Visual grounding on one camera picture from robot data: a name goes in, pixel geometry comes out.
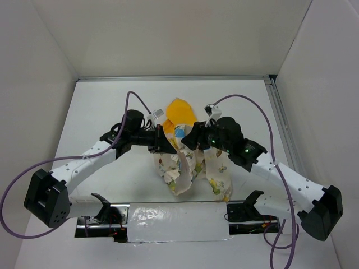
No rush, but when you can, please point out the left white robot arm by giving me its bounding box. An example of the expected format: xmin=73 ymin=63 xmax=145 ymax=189
xmin=24 ymin=109 xmax=176 ymax=228

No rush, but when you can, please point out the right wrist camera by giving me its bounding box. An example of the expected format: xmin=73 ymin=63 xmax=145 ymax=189
xmin=205 ymin=104 xmax=222 ymax=120

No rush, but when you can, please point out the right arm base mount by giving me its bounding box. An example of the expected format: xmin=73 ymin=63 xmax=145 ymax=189
xmin=224 ymin=191 xmax=280 ymax=235

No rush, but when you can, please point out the purple cable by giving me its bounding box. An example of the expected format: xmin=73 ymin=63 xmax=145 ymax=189
xmin=215 ymin=94 xmax=300 ymax=268
xmin=0 ymin=91 xmax=155 ymax=239

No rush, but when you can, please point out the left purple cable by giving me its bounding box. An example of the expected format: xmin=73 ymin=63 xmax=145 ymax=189
xmin=0 ymin=91 xmax=155 ymax=239

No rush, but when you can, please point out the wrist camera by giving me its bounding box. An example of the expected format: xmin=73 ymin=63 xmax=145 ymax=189
xmin=205 ymin=104 xmax=222 ymax=120
xmin=150 ymin=109 xmax=164 ymax=119

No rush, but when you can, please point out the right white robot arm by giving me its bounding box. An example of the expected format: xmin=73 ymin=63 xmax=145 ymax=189
xmin=181 ymin=117 xmax=343 ymax=241

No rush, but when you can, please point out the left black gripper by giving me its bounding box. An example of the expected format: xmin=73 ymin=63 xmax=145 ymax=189
xmin=130 ymin=124 xmax=176 ymax=154

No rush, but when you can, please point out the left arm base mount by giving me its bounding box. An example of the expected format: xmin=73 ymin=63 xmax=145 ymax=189
xmin=75 ymin=193 xmax=130 ymax=243

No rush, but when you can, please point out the yellow and cream baby jacket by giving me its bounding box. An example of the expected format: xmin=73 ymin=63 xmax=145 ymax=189
xmin=154 ymin=98 xmax=232 ymax=202

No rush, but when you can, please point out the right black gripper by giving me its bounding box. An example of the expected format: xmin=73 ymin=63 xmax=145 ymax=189
xmin=181 ymin=119 xmax=232 ymax=153

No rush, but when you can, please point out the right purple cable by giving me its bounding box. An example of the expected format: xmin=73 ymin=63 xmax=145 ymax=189
xmin=215 ymin=94 xmax=300 ymax=268

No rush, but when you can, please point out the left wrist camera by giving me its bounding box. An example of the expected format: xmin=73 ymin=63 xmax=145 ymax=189
xmin=150 ymin=109 xmax=164 ymax=119

